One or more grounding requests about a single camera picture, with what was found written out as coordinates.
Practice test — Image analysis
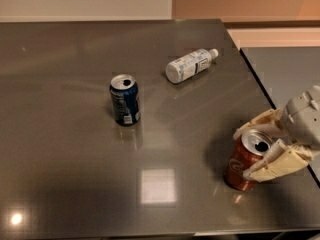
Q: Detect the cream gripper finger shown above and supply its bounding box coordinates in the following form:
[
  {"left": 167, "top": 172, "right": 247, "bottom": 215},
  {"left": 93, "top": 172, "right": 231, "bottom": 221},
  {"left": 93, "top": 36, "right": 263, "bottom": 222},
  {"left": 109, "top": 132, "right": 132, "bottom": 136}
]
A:
[
  {"left": 243, "top": 140, "right": 320, "bottom": 182},
  {"left": 233, "top": 109, "right": 292, "bottom": 140}
]

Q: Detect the red coke can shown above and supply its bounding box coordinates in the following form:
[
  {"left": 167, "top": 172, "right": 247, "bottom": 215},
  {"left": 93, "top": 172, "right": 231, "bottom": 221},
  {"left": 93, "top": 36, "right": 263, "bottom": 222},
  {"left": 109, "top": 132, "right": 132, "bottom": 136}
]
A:
[{"left": 224, "top": 129, "right": 273, "bottom": 191}]

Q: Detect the blue pepsi can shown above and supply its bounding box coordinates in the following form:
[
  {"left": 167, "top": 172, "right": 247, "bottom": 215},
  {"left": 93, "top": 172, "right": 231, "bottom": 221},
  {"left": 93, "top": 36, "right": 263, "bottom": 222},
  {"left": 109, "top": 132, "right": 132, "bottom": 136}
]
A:
[{"left": 109, "top": 74, "right": 140, "bottom": 126}]

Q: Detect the white plastic water bottle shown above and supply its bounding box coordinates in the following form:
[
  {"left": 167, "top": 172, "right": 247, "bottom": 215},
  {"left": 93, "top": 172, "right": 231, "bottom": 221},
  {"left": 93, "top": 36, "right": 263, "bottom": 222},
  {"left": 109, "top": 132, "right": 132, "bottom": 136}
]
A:
[{"left": 165, "top": 49, "right": 219, "bottom": 84}]

